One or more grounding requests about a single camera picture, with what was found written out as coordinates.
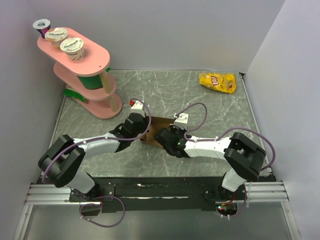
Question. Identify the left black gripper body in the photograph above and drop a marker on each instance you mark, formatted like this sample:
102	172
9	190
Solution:
143	128

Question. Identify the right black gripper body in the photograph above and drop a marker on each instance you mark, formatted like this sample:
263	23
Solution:
178	132

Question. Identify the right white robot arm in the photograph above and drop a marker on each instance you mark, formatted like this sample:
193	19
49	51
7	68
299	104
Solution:
243	155

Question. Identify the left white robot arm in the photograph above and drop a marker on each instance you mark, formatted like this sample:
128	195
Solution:
61	162

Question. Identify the pink tiered shelf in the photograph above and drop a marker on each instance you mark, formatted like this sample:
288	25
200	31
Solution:
103	102

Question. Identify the yellow chips bag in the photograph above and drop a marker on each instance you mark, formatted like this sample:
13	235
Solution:
220	82

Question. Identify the white Chobani yogurt cup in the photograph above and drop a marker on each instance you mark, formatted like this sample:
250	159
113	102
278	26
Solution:
73	48

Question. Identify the orange Chobani yogurt cup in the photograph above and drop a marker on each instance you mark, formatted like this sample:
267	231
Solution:
56	36

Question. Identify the purple yogurt cup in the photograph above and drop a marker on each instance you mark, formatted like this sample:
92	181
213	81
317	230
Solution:
42	26

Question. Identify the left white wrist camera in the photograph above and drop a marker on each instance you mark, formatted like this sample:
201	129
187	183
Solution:
137	107

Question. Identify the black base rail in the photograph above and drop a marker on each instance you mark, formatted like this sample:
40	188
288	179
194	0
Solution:
158	193

